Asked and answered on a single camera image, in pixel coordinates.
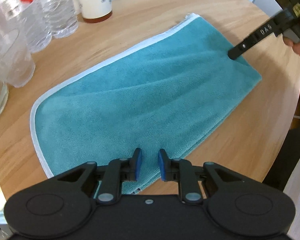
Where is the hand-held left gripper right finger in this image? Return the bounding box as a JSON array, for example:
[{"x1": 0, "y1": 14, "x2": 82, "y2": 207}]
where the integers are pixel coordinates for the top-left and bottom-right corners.
[{"x1": 158, "y1": 149, "x2": 245, "y2": 205}]

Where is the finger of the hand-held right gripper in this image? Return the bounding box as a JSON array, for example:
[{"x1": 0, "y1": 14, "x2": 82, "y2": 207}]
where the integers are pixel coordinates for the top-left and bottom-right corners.
[{"x1": 227, "y1": 34, "x2": 262, "y2": 60}]

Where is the cream tumbler with red lid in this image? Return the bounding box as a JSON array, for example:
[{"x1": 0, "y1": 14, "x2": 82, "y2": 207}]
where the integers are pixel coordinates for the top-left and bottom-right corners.
[{"x1": 71, "y1": 0, "x2": 114, "y2": 23}]

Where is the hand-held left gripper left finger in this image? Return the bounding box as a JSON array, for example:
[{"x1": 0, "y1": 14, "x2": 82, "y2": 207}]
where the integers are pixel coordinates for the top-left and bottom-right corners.
[{"x1": 57, "y1": 148, "x2": 143, "y2": 204}]

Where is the clear plastic water bottle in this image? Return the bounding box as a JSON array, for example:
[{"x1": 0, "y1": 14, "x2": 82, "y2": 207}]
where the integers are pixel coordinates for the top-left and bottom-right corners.
[
  {"x1": 0, "y1": 22, "x2": 36, "y2": 88},
  {"x1": 37, "y1": 0, "x2": 79, "y2": 38},
  {"x1": 0, "y1": 0, "x2": 53, "y2": 53}
]

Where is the teal towel with pale trim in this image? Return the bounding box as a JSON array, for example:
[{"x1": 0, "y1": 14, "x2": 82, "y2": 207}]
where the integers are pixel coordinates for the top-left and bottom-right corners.
[{"x1": 30, "y1": 12, "x2": 262, "y2": 196}]

